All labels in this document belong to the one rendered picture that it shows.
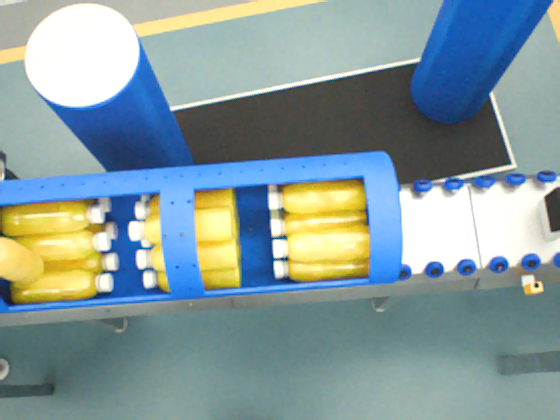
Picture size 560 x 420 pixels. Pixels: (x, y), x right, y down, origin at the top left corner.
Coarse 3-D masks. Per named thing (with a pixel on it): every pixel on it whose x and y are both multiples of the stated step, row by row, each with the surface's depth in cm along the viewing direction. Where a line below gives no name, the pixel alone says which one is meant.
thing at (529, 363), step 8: (544, 352) 192; (552, 352) 186; (504, 360) 229; (512, 360) 220; (520, 360) 213; (528, 360) 206; (536, 360) 199; (544, 360) 193; (552, 360) 187; (504, 368) 229; (512, 368) 221; (520, 368) 213; (528, 368) 206; (536, 368) 199; (544, 368) 193; (552, 368) 187
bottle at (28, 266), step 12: (0, 240) 116; (12, 240) 120; (0, 252) 115; (12, 252) 117; (24, 252) 122; (0, 264) 115; (12, 264) 117; (24, 264) 122; (36, 264) 127; (0, 276) 120; (12, 276) 121; (24, 276) 125; (36, 276) 129
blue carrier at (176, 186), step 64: (0, 192) 129; (64, 192) 128; (128, 192) 127; (192, 192) 126; (256, 192) 149; (384, 192) 125; (128, 256) 151; (192, 256) 124; (256, 256) 150; (384, 256) 126
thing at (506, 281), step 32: (448, 192) 157; (480, 192) 156; (512, 192) 156; (544, 192) 156; (416, 224) 155; (448, 224) 154; (480, 224) 154; (512, 224) 154; (416, 256) 153; (448, 256) 152; (480, 256) 152; (512, 256) 152; (544, 256) 152; (352, 288) 154; (384, 288) 155; (416, 288) 156; (448, 288) 158; (480, 288) 159; (0, 320) 156; (32, 320) 157; (64, 320) 158
